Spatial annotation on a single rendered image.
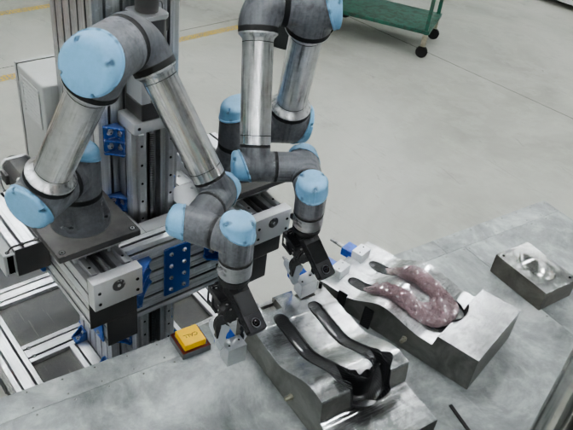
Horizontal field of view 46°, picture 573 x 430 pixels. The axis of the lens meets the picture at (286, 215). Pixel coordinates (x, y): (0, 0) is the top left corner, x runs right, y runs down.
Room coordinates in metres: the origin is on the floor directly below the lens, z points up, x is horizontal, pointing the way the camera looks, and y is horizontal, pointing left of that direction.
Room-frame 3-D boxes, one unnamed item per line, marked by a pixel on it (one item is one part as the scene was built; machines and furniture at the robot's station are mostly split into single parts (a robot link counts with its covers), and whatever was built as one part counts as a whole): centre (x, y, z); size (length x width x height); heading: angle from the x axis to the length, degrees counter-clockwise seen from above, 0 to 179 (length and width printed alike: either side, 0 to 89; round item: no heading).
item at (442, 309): (1.43, -0.39, 0.90); 0.26 x 0.18 x 0.08; 55
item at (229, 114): (1.70, 0.16, 1.20); 0.13 x 0.12 x 0.14; 103
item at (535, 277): (1.65, -0.79, 0.84); 0.20 x 0.15 x 0.07; 38
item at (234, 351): (1.12, 0.11, 0.93); 0.13 x 0.05 x 0.05; 38
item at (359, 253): (1.62, -0.20, 0.86); 0.13 x 0.05 x 0.05; 55
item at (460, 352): (1.43, -0.40, 0.86); 0.50 x 0.26 x 0.11; 55
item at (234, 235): (1.11, 0.10, 1.25); 0.09 x 0.08 x 0.11; 75
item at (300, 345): (1.16, -0.16, 0.92); 0.35 x 0.16 x 0.09; 38
